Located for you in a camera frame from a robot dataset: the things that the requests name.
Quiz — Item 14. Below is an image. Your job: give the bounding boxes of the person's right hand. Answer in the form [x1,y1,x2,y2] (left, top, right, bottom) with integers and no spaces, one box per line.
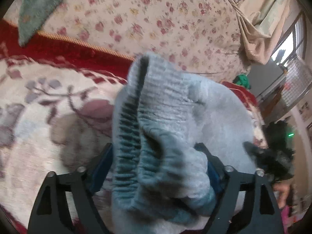
[272,179,293,209]

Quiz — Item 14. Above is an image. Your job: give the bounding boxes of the green fabric item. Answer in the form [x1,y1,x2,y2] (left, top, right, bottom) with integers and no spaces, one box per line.
[233,74,251,90]

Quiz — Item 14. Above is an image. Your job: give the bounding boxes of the green fuzzy buttoned jacket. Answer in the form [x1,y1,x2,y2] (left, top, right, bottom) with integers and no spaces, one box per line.
[18,0,63,47]

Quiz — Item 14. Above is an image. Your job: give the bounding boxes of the red floral plush blanket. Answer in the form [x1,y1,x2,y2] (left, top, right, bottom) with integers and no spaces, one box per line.
[0,19,269,234]

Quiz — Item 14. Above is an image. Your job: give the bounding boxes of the window with metal grille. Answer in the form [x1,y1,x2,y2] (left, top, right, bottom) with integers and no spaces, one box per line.
[219,0,312,108]

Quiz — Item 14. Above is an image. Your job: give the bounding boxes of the beige curtain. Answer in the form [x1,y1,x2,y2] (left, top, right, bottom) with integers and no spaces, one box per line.
[228,0,291,65]

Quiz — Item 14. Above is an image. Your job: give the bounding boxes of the light grey fleece pants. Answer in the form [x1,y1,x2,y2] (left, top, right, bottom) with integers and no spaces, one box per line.
[112,52,256,233]

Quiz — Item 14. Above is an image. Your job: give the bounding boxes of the floral quilted bedspread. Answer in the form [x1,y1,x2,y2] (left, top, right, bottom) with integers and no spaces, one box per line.
[3,0,249,84]

